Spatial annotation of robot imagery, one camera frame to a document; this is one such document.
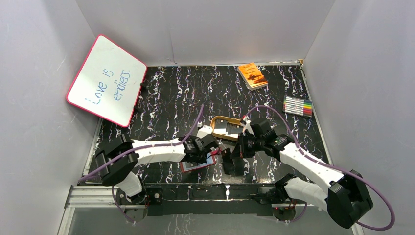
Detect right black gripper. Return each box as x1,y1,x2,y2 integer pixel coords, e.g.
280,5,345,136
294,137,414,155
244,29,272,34
230,132,264,159

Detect red card holder wallet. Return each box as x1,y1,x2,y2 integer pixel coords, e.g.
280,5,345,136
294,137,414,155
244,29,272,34
180,147,222,173

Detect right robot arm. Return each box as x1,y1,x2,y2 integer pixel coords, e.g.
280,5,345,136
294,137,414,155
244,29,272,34
231,117,373,229

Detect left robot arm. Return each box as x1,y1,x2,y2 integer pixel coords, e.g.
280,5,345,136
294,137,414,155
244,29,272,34
95,126,219,204

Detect gold oval tray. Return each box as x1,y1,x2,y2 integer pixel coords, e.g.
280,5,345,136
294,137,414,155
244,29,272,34
210,116,244,141

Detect pack of coloured markers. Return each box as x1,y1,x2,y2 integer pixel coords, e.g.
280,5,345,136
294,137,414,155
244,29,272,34
282,96,313,118

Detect orange book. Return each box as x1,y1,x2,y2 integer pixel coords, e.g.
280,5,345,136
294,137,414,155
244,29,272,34
237,63,268,91

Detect pink framed whiteboard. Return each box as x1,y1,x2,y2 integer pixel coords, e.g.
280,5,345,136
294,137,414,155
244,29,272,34
66,35,147,127

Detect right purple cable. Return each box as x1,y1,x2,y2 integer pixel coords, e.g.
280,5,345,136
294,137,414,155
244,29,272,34
241,105,396,232

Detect purple cable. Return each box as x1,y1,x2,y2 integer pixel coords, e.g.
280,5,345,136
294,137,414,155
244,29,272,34
241,105,396,232
77,103,205,224

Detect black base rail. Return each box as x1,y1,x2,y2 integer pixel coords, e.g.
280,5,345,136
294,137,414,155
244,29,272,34
115,183,307,217

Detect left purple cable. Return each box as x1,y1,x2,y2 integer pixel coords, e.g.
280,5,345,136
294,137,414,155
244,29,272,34
77,103,205,224

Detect aluminium frame rail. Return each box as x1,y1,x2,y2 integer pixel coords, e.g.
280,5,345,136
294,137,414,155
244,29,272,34
65,186,116,208

